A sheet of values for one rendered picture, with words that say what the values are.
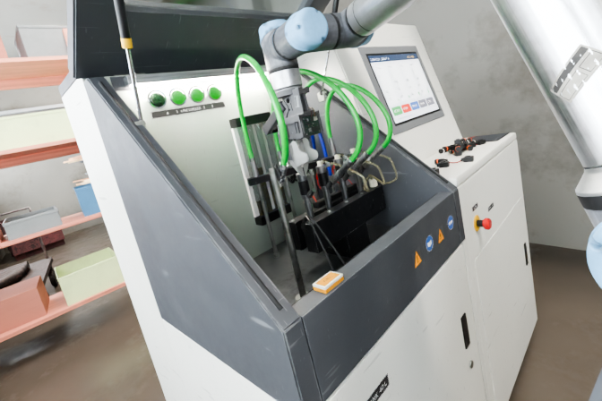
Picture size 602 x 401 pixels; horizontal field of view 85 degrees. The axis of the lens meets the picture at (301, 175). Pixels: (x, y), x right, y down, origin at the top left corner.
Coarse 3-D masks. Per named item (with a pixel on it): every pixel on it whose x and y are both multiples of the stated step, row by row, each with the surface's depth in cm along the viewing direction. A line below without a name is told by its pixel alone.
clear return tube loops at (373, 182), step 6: (342, 156) 100; (348, 156) 100; (384, 156) 99; (330, 162) 95; (366, 162) 96; (372, 162) 95; (348, 168) 91; (378, 168) 94; (360, 174) 89; (396, 174) 99; (366, 180) 100; (372, 180) 104; (378, 180) 101; (366, 186) 89; (372, 186) 105
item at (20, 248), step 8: (0, 224) 548; (56, 232) 583; (32, 240) 559; (48, 240) 575; (56, 240) 583; (8, 248) 587; (16, 248) 544; (24, 248) 551; (32, 248) 558; (40, 248) 573; (48, 248) 582; (16, 256) 550; (24, 256) 557
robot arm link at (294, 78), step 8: (280, 72) 74; (288, 72) 75; (296, 72) 76; (272, 80) 76; (280, 80) 75; (288, 80) 75; (296, 80) 76; (280, 88) 75; (288, 88) 76; (296, 88) 76
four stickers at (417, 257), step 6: (450, 216) 90; (450, 222) 90; (438, 228) 85; (450, 228) 90; (438, 234) 84; (426, 240) 80; (432, 240) 82; (438, 240) 84; (426, 246) 80; (432, 246) 82; (414, 252) 75; (420, 252) 77; (414, 258) 75; (420, 258) 77; (414, 264) 75
